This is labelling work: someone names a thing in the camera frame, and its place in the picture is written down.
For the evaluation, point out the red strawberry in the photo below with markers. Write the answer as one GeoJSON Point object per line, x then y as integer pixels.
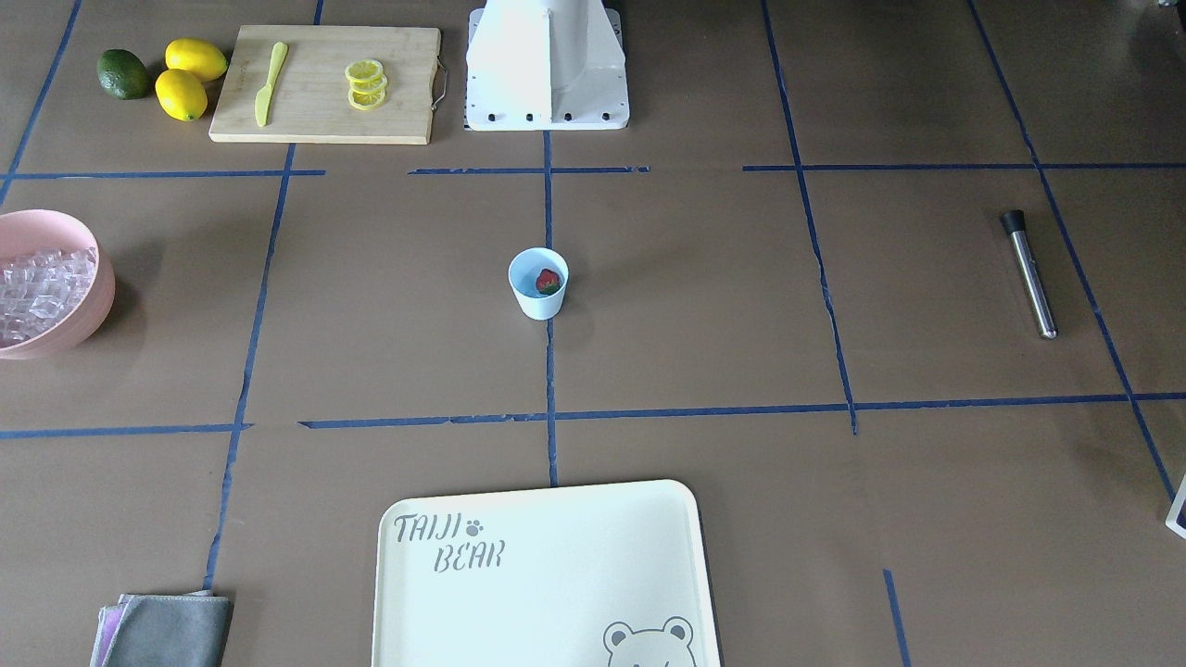
{"type": "Point", "coordinates": [548, 283]}

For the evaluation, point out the light blue cup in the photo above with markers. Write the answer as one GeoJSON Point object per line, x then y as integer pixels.
{"type": "Point", "coordinates": [521, 275]}

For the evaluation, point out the steel muddler rod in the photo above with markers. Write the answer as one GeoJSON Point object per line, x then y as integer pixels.
{"type": "Point", "coordinates": [1015, 228]}

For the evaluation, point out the pink bowl of ice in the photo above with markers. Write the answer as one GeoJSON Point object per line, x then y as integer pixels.
{"type": "Point", "coordinates": [58, 284]}

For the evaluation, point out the cream bear tray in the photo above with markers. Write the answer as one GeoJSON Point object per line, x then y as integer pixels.
{"type": "Point", "coordinates": [587, 575]}

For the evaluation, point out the lemon slices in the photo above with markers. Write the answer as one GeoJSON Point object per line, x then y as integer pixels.
{"type": "Point", "coordinates": [367, 84]}

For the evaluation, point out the yellow knife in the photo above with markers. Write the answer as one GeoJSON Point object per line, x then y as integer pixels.
{"type": "Point", "coordinates": [263, 97]}

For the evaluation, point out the wooden cutting board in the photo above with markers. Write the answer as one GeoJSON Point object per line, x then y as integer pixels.
{"type": "Point", "coordinates": [309, 104]}

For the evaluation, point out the avocado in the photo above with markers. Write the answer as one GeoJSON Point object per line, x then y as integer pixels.
{"type": "Point", "coordinates": [122, 75]}

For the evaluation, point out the folded grey cloth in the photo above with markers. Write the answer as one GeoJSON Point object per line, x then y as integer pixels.
{"type": "Point", "coordinates": [163, 630]}

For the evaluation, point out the white camera pole base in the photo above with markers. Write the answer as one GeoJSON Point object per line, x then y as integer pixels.
{"type": "Point", "coordinates": [535, 66]}

